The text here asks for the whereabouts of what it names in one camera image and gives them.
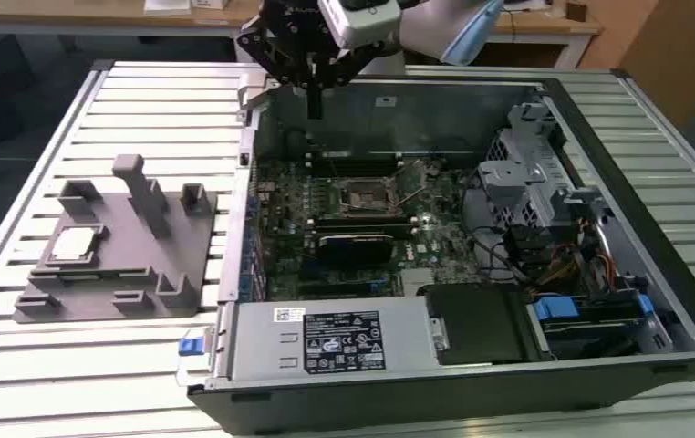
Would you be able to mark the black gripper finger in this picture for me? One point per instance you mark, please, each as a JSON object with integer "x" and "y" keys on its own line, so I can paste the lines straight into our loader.
{"x": 358, "y": 59}
{"x": 268, "y": 55}

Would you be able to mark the thin metal locking lever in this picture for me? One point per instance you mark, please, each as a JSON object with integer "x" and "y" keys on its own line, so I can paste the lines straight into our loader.
{"x": 413, "y": 195}

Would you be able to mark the silver CPU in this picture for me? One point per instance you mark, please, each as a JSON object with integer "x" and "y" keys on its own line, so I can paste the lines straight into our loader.
{"x": 73, "y": 242}

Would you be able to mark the CPU socket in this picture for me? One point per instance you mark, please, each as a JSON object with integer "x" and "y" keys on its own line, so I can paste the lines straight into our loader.
{"x": 361, "y": 194}

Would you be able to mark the white box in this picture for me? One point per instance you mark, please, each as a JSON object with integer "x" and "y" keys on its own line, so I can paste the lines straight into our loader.
{"x": 166, "y": 5}

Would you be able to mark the black RAM slot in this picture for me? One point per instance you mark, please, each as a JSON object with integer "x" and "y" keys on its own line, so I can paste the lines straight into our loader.
{"x": 352, "y": 169}
{"x": 352, "y": 158}

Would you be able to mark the wooden desk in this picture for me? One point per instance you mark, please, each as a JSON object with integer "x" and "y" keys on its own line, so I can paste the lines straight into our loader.
{"x": 78, "y": 20}

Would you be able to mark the green motherboard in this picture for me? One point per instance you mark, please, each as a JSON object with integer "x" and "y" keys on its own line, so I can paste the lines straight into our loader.
{"x": 444, "y": 214}

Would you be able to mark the grey metal drive cage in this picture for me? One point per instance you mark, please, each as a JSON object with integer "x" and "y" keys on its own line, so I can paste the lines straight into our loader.
{"x": 517, "y": 178}

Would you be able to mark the small dark box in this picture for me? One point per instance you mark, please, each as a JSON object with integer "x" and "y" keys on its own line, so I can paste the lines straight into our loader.
{"x": 576, "y": 11}

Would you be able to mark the black RAM stick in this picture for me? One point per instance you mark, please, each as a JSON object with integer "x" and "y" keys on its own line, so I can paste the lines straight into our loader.
{"x": 365, "y": 232}

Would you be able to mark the black graphics card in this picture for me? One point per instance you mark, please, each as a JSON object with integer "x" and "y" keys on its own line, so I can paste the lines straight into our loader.
{"x": 352, "y": 250}

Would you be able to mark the grey parts rack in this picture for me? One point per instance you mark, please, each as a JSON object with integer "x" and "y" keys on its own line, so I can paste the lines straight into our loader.
{"x": 133, "y": 255}

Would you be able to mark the silver chipset heatsink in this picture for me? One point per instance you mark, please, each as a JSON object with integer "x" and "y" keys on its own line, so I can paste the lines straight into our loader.
{"x": 420, "y": 279}

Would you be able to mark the black expansion slot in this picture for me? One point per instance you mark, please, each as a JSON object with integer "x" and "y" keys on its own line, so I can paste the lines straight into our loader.
{"x": 334, "y": 288}

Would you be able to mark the wooden cabinet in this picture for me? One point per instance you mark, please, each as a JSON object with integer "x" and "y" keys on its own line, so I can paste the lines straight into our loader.
{"x": 675, "y": 55}

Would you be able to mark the green RAM stick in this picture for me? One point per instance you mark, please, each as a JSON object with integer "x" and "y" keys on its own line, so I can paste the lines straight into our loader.
{"x": 109, "y": 275}

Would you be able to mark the black plastic shroud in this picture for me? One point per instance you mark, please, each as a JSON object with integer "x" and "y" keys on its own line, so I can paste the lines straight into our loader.
{"x": 480, "y": 324}

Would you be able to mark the hard disk in blue carrier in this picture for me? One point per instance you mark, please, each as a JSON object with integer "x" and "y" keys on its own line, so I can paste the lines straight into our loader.
{"x": 556, "y": 308}

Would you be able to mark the silver power supply unit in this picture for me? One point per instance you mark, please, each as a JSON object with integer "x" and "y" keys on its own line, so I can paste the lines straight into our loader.
{"x": 261, "y": 347}

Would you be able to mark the blue case latch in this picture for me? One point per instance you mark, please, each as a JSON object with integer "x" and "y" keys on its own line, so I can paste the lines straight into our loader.
{"x": 190, "y": 345}

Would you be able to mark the black open PC case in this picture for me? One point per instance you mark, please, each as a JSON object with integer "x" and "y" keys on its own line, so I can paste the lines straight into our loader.
{"x": 382, "y": 406}

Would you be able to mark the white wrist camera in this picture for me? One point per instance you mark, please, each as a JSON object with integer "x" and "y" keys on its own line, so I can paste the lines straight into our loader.
{"x": 365, "y": 23}

